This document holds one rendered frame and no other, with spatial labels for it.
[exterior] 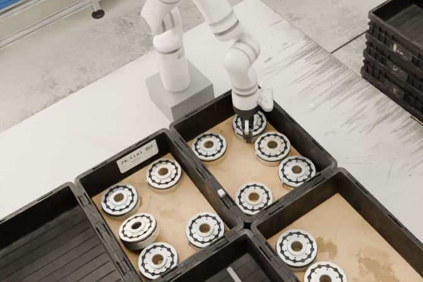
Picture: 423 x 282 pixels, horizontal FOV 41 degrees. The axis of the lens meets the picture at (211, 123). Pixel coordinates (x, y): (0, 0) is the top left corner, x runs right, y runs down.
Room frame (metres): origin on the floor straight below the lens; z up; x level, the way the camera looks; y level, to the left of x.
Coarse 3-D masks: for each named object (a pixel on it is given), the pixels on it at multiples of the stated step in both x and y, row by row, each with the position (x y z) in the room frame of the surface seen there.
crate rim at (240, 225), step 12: (156, 132) 1.02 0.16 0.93; (168, 132) 1.01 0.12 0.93; (180, 144) 0.96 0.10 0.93; (120, 156) 0.96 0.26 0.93; (96, 168) 0.93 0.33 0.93; (204, 180) 0.83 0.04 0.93; (84, 192) 0.86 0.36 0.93; (216, 192) 0.79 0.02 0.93; (228, 204) 0.75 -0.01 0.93; (96, 216) 0.78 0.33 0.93; (108, 228) 0.74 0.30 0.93; (240, 228) 0.67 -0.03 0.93; (216, 240) 0.65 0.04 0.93; (120, 252) 0.66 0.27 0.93; (204, 252) 0.63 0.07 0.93; (180, 264) 0.61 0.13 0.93; (132, 276) 0.60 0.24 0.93; (168, 276) 0.58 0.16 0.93
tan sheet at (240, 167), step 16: (224, 128) 1.07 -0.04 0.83; (272, 128) 1.04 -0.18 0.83; (240, 144) 1.00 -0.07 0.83; (224, 160) 0.96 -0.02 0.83; (240, 160) 0.95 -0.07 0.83; (256, 160) 0.94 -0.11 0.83; (224, 176) 0.90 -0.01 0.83; (240, 176) 0.89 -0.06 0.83; (256, 176) 0.88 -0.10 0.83; (272, 176) 0.87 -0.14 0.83; (272, 192) 0.82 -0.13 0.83
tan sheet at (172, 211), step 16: (128, 176) 0.96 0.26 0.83; (144, 176) 0.95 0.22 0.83; (144, 192) 0.89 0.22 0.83; (176, 192) 0.87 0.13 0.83; (192, 192) 0.87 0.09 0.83; (144, 208) 0.84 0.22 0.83; (160, 208) 0.83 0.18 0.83; (176, 208) 0.82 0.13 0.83; (192, 208) 0.81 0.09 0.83; (208, 208) 0.80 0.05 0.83; (112, 224) 0.81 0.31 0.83; (160, 224) 0.78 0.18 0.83; (176, 224) 0.77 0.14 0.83; (224, 224) 0.75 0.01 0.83; (160, 240) 0.73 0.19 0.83; (176, 240) 0.72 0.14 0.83; (128, 256) 0.70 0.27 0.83
